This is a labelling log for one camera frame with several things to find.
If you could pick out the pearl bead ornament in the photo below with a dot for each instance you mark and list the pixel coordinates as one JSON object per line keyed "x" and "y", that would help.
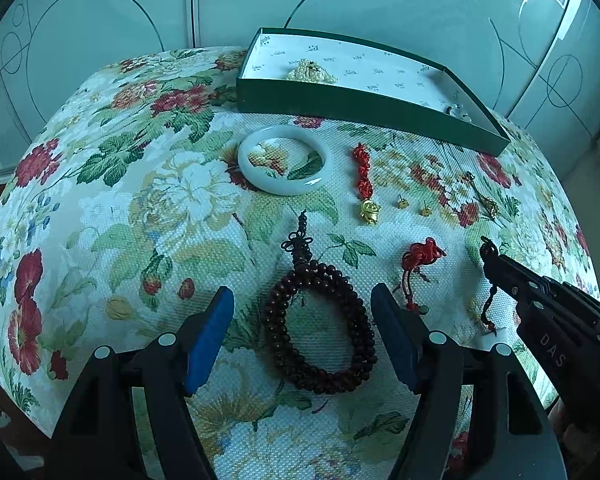
{"x": 310, "y": 72}

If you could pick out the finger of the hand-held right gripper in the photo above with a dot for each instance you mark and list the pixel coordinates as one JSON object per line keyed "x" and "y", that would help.
{"x": 505, "y": 280}
{"x": 512, "y": 262}

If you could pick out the small gold stud earring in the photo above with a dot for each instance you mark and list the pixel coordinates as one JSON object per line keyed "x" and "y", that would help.
{"x": 424, "y": 206}
{"x": 403, "y": 202}

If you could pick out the white jade bangle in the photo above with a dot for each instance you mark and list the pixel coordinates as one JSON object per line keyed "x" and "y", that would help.
{"x": 250, "y": 170}

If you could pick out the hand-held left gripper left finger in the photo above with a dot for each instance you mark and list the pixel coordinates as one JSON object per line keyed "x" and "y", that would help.
{"x": 207, "y": 345}

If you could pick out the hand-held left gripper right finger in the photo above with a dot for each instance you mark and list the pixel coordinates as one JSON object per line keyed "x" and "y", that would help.
{"x": 395, "y": 342}

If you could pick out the wardrobe with circle-patterned doors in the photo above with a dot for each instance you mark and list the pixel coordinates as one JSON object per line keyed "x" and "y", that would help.
{"x": 130, "y": 10}

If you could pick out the green jewelry box tray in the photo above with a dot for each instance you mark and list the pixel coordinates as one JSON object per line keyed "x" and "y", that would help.
{"x": 330, "y": 105}

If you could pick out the floral printed cloth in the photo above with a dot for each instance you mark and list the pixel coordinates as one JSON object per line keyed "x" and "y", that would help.
{"x": 130, "y": 210}

